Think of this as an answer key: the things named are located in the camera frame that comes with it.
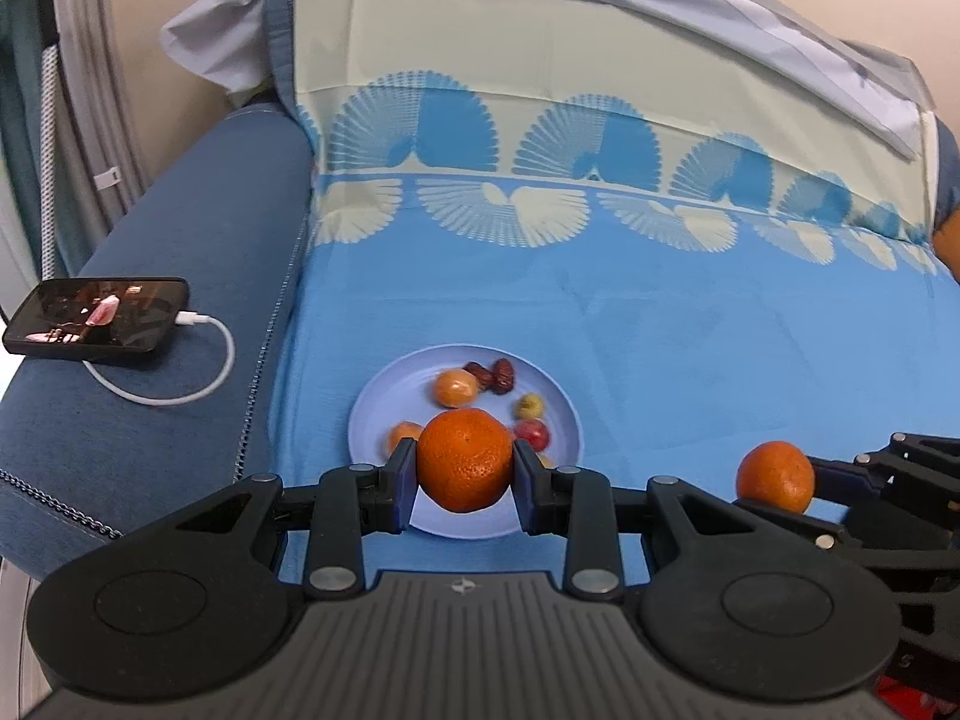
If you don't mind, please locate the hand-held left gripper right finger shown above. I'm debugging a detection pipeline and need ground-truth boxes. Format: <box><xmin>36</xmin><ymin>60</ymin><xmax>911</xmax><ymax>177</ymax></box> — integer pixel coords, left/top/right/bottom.
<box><xmin>512</xmin><ymin>444</ymin><xmax>751</xmax><ymax>601</ymax></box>

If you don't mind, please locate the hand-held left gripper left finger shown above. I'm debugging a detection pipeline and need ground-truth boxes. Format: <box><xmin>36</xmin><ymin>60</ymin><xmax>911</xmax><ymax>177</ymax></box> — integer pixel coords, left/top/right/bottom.
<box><xmin>176</xmin><ymin>436</ymin><xmax>419</xmax><ymax>601</ymax></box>

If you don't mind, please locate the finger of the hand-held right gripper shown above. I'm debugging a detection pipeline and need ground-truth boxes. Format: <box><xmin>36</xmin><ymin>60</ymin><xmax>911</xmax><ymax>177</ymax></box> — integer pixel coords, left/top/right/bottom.
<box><xmin>808</xmin><ymin>431</ymin><xmax>960</xmax><ymax>515</ymax></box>
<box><xmin>737</xmin><ymin>497</ymin><xmax>960</xmax><ymax>590</ymax></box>

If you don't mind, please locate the orange mandarin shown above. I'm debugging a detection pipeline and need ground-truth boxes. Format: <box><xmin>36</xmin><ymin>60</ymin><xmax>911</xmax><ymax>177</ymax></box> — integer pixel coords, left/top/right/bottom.
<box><xmin>416</xmin><ymin>409</ymin><xmax>515</xmax><ymax>515</ymax></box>
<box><xmin>736</xmin><ymin>441</ymin><xmax>816</xmax><ymax>515</ymax></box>
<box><xmin>434</xmin><ymin>368</ymin><xmax>479</xmax><ymax>404</ymax></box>
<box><xmin>386</xmin><ymin>421</ymin><xmax>425</xmax><ymax>458</ymax></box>

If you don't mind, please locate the light blue plate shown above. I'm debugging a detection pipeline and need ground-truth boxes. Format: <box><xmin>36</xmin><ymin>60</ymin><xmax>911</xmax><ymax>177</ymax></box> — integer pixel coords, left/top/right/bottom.
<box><xmin>347</xmin><ymin>345</ymin><xmax>584</xmax><ymax>539</ymax></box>

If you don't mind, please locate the red clothing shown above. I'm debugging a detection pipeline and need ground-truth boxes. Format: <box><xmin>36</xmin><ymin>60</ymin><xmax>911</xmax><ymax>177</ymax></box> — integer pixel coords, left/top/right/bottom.
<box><xmin>874</xmin><ymin>675</ymin><xmax>960</xmax><ymax>720</ymax></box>

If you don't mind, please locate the blue printed blanket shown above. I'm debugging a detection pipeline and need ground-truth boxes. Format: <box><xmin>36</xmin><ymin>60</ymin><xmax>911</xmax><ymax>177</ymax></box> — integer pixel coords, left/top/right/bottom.
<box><xmin>266</xmin><ymin>0</ymin><xmax>950</xmax><ymax>586</ymax></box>

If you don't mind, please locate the orange cloth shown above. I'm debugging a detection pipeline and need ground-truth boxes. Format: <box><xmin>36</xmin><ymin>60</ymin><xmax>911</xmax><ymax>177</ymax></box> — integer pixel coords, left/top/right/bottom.
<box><xmin>932</xmin><ymin>202</ymin><xmax>960</xmax><ymax>280</ymax></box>

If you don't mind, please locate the blue sofa armrest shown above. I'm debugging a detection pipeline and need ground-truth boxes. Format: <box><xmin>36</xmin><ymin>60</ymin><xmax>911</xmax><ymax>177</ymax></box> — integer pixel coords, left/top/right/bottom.
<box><xmin>0</xmin><ymin>105</ymin><xmax>316</xmax><ymax>580</ymax></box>

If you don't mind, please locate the black smartphone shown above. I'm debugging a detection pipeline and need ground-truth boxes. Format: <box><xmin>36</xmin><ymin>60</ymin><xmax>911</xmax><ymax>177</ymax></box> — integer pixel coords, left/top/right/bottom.
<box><xmin>2</xmin><ymin>277</ymin><xmax>191</xmax><ymax>367</ymax></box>

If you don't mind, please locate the teal curtain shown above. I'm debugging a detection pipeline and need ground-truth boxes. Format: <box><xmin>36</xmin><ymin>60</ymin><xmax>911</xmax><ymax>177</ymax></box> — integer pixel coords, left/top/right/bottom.
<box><xmin>0</xmin><ymin>0</ymin><xmax>46</xmax><ymax>271</ymax></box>

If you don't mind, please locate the grey curtain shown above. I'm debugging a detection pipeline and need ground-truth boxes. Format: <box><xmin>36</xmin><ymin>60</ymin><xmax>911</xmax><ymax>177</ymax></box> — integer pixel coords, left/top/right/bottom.
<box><xmin>49</xmin><ymin>0</ymin><xmax>155</xmax><ymax>203</ymax></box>

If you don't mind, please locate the white charging cable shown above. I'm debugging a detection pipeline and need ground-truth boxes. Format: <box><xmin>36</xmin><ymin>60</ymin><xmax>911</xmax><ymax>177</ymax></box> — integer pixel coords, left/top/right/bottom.
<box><xmin>82</xmin><ymin>311</ymin><xmax>236</xmax><ymax>407</ymax></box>

